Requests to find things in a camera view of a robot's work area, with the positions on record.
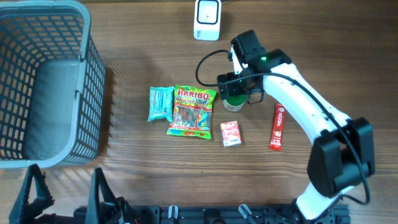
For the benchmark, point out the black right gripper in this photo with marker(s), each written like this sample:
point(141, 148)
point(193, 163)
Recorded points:
point(234, 89)

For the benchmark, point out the green lidded white jar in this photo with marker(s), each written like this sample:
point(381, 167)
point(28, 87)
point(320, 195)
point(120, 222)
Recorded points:
point(234, 103)

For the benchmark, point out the small red white box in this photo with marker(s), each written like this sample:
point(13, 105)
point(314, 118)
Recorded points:
point(230, 133)

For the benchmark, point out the Haribo gummy candy bag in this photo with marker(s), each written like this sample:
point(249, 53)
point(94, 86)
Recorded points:
point(192, 112)

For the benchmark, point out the teal tissue packet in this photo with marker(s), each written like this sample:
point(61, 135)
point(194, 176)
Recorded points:
point(161, 101)

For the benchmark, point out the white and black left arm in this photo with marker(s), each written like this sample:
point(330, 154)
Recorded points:
point(35, 197)

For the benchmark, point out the white barcode scanner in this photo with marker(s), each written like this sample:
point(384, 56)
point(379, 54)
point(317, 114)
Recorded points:
point(207, 20)

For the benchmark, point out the grey plastic shopping basket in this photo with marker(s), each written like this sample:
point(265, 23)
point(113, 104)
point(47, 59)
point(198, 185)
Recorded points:
point(52, 85)

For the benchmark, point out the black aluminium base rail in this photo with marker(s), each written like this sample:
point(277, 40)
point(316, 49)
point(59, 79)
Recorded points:
point(269, 214)

